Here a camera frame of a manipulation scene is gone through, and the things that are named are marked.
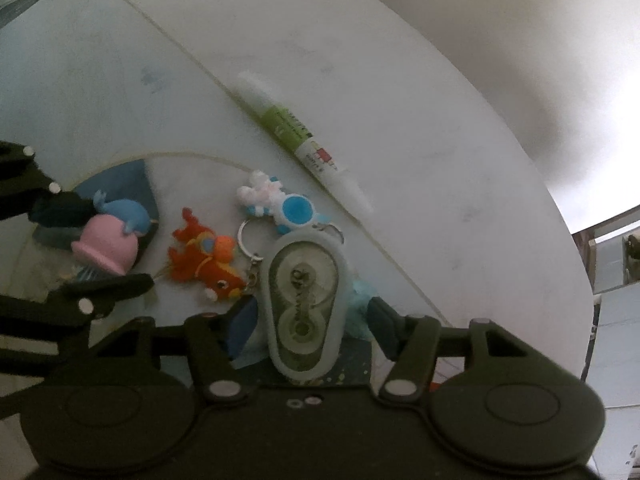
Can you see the white green glue tube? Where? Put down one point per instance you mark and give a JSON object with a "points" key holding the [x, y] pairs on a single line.
{"points": [[268, 107]]}

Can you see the grey correction tape dispenser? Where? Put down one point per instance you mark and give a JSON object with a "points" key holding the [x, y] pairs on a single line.
{"points": [[306, 284]]}

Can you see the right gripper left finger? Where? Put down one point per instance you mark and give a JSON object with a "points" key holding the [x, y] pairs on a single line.
{"points": [[213, 341]]}

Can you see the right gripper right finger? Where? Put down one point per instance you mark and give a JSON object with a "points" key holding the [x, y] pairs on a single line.
{"points": [[411, 344]]}

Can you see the light blue plush toy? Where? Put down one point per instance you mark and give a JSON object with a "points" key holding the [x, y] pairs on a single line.
{"points": [[356, 325]]}

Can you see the blue white astronaut keychain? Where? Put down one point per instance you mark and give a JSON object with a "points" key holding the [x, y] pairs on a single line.
{"points": [[265, 197]]}

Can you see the red fish plush keychain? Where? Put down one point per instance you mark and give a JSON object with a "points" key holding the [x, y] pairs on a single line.
{"points": [[204, 256]]}

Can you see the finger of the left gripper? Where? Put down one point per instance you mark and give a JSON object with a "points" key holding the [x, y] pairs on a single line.
{"points": [[25, 189], [97, 299]]}

